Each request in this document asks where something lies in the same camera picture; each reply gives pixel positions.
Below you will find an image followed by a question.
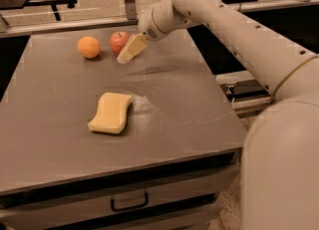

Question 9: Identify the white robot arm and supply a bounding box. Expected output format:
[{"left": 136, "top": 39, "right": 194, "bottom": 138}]
[{"left": 118, "top": 0, "right": 319, "bottom": 230}]

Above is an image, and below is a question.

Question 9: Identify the red apple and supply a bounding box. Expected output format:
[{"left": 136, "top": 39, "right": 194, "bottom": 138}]
[{"left": 109, "top": 31, "right": 130, "bottom": 56}]

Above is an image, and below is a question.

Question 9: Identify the grey drawer with black handle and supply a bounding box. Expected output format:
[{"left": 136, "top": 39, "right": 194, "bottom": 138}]
[{"left": 0, "top": 160, "right": 241, "bottom": 230}]

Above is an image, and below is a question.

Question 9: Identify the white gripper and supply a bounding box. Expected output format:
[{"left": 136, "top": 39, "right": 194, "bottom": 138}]
[{"left": 117, "top": 0, "right": 191, "bottom": 64}]

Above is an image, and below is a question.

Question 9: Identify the yellow sponge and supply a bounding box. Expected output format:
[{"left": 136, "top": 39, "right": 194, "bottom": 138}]
[{"left": 88, "top": 93, "right": 133, "bottom": 134}]

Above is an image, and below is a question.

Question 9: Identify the orange fruit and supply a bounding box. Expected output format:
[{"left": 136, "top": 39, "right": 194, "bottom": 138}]
[{"left": 77, "top": 36, "right": 101, "bottom": 59}]

